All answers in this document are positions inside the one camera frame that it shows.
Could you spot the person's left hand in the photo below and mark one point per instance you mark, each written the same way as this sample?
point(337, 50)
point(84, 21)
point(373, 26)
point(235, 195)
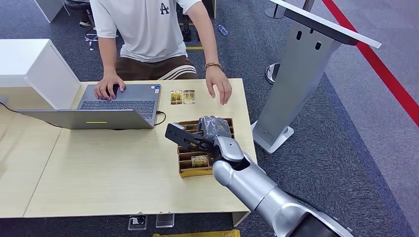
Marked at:
point(217, 80)

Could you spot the person's right hand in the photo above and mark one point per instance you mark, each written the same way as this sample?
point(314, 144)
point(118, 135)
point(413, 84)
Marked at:
point(108, 83)

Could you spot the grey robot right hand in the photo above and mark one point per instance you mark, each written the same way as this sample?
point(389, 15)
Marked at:
point(214, 127)

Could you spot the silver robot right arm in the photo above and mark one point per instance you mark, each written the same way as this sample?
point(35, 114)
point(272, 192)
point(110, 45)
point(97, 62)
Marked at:
point(258, 193)

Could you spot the person's right forearm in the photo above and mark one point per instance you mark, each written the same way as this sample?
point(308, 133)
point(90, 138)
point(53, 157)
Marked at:
point(107, 55)

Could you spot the person's left forearm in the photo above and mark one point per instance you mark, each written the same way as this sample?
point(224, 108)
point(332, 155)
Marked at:
point(208, 42)

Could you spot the yellow printed card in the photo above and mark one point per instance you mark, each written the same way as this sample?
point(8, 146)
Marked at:
point(191, 127)
point(189, 96)
point(176, 97)

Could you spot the yellow hotel card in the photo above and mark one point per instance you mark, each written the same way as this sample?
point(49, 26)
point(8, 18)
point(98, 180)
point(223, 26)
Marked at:
point(200, 161)

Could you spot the brown slotted card holder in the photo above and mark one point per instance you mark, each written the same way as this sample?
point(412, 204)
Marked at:
point(191, 170)

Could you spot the person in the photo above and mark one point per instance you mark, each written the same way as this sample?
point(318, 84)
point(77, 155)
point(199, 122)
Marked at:
point(150, 29)

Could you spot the grey laptop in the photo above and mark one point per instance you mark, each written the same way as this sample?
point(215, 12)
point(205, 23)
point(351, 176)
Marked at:
point(124, 101)

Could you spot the short yellow floor tape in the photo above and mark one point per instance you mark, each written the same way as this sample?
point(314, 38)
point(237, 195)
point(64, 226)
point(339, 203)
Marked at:
point(194, 48)

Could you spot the black and white sandal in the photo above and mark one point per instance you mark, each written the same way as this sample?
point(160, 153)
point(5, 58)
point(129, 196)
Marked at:
point(91, 37)

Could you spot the plastic water bottle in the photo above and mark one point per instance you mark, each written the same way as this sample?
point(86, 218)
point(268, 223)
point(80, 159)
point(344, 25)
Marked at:
point(223, 30)

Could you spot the chrome stanchion base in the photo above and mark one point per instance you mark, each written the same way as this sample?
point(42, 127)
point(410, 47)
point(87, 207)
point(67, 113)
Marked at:
point(271, 73)

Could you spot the black chair leg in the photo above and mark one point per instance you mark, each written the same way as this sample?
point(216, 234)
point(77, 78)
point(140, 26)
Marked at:
point(186, 29)

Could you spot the shoe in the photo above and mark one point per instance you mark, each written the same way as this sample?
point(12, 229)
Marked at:
point(85, 24)

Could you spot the grey kiosk stand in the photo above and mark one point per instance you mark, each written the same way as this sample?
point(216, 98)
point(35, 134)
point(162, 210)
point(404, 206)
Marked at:
point(294, 75)

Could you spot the white cabinet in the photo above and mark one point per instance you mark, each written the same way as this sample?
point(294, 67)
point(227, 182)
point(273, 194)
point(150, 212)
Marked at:
point(29, 65)

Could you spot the white furniture block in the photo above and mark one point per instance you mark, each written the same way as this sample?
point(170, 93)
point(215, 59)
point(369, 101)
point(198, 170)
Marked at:
point(49, 8)

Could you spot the small pale floor plate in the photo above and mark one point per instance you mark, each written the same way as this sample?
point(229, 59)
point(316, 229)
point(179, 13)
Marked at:
point(165, 220)

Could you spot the floor socket box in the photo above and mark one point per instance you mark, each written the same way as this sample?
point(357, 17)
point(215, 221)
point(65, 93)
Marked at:
point(137, 222)

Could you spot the red floor tape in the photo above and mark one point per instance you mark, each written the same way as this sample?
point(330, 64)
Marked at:
point(383, 70)

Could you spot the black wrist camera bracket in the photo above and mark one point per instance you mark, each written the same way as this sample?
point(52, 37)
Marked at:
point(186, 139)

